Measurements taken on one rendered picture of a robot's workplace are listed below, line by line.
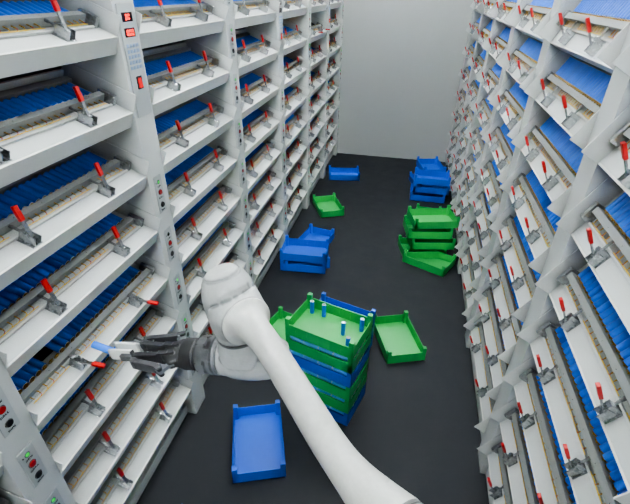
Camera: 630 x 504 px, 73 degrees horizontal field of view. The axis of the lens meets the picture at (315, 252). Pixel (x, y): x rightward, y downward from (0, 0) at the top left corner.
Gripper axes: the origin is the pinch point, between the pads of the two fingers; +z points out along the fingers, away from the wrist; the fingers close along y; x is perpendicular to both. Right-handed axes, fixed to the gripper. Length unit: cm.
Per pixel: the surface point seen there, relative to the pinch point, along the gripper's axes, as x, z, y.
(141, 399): 44, 25, -20
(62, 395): 8.3, 16.5, 7.8
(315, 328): 49, -27, -65
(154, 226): -11.8, 13.1, -43.7
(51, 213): -32.0, 15.3, -12.3
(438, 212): 72, -82, -217
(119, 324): 7.7, 17.4, -18.2
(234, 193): 7, 17, -114
